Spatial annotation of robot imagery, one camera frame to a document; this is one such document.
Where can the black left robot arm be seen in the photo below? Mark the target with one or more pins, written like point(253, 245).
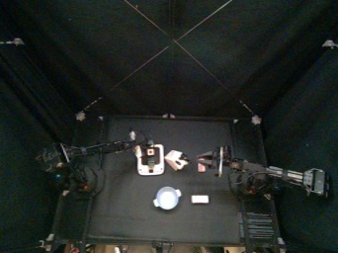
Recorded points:
point(88, 150)

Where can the silver frame clamp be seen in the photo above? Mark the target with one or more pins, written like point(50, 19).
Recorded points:
point(328, 43)
point(16, 42)
point(168, 115)
point(80, 115)
point(255, 119)

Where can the white toy cube box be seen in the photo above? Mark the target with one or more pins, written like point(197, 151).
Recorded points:
point(175, 160)

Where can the red and white sushi piece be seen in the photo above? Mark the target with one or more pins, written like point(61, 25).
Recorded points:
point(149, 151)

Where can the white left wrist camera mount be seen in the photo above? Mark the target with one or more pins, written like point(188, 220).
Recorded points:
point(132, 134)

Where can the dark seaweed sushi piece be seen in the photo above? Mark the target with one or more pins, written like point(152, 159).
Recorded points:
point(151, 161)

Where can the white rice sushi piece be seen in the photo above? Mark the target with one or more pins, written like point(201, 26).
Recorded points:
point(199, 199)

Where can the pink sushi piece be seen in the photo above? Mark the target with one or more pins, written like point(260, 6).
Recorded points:
point(200, 167)

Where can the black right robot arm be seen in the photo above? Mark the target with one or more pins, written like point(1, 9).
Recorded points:
point(280, 174)

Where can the white rectangular sushi tray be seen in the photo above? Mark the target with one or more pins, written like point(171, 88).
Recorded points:
point(149, 168)

